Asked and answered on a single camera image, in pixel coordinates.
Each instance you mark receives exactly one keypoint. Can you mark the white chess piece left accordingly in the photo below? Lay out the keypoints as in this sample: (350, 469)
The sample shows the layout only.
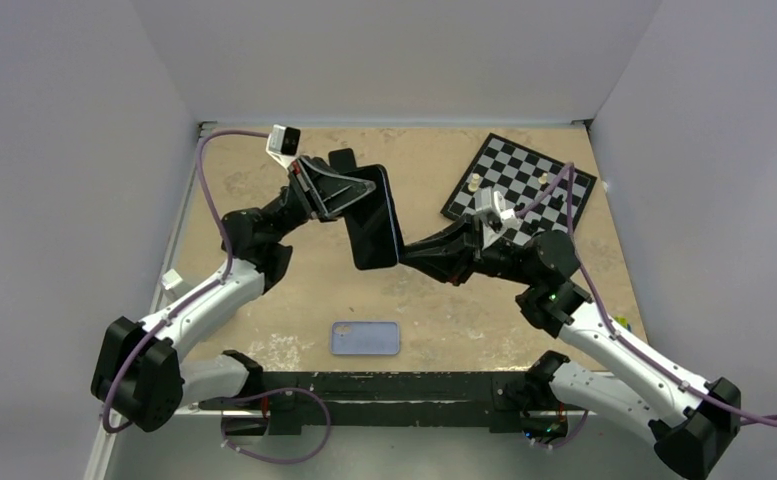
(474, 182)

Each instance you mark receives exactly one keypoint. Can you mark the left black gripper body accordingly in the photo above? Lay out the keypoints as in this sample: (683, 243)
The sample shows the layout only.
(309, 198)

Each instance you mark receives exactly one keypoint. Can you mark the black white chessboard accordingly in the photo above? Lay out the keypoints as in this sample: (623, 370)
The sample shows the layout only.
(516, 171)

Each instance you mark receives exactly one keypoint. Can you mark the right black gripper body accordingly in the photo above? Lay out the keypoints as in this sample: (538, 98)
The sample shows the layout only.
(484, 256)

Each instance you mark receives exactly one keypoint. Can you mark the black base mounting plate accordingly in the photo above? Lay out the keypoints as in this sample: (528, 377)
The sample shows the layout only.
(499, 401)

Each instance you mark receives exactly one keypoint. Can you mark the small white box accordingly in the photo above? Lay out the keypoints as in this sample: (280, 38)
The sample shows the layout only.
(171, 280)

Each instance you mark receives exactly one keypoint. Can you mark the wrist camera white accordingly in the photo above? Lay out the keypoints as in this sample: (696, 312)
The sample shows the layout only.
(282, 144)
(493, 216)

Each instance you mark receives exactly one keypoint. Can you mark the bare black phone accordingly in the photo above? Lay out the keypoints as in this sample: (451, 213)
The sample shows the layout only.
(342, 161)

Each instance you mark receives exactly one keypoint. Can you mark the colourful toy car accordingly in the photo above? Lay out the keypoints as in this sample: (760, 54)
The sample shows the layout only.
(623, 323)

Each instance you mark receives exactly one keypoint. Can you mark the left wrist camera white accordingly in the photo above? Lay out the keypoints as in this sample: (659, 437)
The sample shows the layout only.
(282, 144)

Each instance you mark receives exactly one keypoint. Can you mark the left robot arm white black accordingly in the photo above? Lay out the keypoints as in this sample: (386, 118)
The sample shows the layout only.
(141, 375)

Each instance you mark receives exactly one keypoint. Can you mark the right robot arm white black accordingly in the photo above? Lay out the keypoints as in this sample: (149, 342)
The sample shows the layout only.
(689, 420)

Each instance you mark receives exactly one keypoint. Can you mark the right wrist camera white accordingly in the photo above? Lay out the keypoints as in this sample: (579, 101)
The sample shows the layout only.
(493, 216)

